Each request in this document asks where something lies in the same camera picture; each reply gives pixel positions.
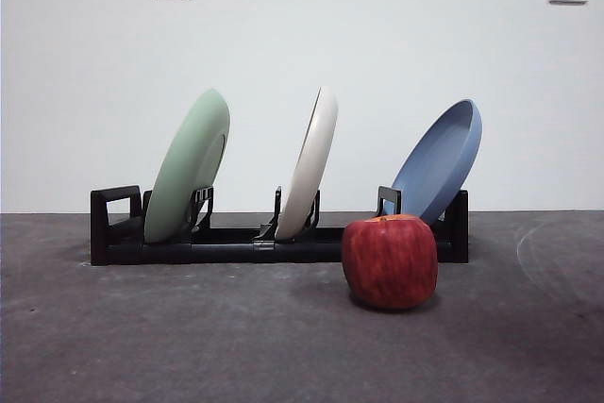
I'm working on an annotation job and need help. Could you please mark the red apple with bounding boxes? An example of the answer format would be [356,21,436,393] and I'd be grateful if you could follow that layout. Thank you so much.
[341,213,439,311]

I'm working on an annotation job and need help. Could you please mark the blue plate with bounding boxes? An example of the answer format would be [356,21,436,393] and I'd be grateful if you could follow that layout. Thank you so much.
[382,98,484,227]

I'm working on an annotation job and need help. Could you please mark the green plate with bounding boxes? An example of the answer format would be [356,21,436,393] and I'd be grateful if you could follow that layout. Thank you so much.
[143,88,232,244]

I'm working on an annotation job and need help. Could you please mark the black plate rack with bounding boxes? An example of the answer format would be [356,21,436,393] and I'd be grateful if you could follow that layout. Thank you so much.
[90,184,470,267]

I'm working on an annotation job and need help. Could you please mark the cream plate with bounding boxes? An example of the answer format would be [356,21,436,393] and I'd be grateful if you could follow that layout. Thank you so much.
[275,85,340,242]

